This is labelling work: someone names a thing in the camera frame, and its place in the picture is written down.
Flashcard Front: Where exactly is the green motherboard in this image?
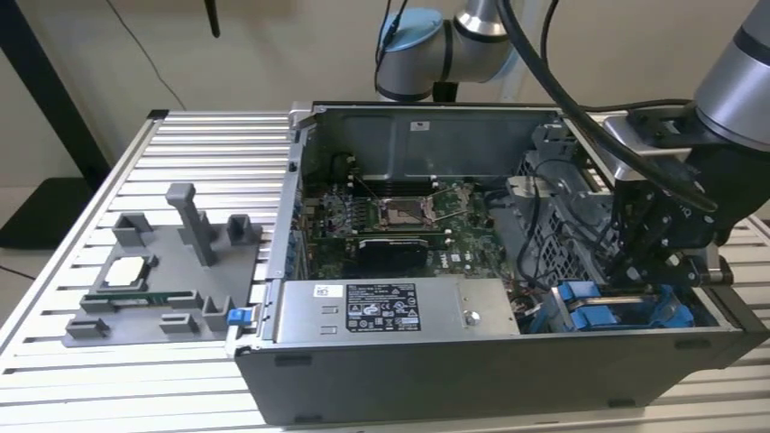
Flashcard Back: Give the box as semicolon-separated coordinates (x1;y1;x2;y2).
293;179;520;281

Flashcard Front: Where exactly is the black stand with base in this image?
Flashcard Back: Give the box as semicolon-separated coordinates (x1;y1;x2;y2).
0;0;114;250

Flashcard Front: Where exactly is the grey metal disk bay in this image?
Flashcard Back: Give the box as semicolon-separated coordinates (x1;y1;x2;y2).
508;123;622;290

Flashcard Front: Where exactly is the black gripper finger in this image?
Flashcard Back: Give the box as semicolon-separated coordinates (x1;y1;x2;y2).
628;249;734;287
604;179;670;286

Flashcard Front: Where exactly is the CPU socket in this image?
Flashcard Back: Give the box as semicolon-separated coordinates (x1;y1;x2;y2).
374;197;433;229

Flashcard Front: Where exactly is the black graphics card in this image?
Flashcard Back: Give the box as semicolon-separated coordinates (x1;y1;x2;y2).
353;236;433;278

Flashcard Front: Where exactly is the grey parts rack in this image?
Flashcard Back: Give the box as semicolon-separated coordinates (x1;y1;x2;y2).
63;182;266;349

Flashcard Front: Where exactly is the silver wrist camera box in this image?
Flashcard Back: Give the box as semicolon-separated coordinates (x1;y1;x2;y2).
601;114;689;182

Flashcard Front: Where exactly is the silver CPU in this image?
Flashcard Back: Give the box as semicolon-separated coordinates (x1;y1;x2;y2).
105;258;151;289

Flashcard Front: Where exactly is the green RAM stick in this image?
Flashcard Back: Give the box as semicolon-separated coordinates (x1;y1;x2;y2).
89;291;195;305

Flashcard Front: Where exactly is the thin black joint cable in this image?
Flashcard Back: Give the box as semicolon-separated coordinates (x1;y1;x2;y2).
375;0;410;47

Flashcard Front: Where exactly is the metal socket cover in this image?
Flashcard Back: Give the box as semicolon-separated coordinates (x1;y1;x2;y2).
429;186;476;223

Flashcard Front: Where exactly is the silver power supply unit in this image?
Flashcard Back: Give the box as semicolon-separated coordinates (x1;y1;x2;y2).
273;277;522;342

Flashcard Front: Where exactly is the hard disk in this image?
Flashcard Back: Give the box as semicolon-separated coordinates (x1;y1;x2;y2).
569;306;700;331
552;278;694;313

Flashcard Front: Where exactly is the thin metal locking lever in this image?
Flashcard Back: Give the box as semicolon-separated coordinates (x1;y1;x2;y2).
353;172;382;200

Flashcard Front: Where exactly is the black open PC case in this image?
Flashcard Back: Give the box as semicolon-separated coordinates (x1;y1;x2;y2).
226;99;770;428

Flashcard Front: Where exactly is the black wire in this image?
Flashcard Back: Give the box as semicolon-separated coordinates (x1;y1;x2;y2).
517;158;598;290

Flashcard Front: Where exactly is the black antenna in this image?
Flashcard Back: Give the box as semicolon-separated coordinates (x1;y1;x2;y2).
202;0;223;39

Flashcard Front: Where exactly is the thin black wall cable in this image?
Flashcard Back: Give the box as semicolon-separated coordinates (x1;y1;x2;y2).
107;0;186;110

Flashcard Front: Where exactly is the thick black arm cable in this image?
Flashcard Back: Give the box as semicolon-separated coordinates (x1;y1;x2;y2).
493;0;721;214

